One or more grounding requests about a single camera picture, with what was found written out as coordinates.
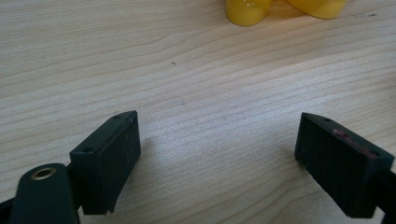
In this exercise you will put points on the yellow plastic toy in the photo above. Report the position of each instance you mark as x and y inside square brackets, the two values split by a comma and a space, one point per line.
[249, 11]

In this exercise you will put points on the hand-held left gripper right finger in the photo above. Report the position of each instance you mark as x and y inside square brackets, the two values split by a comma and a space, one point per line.
[339, 168]

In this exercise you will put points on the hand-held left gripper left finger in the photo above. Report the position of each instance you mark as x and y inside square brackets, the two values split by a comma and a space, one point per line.
[104, 174]

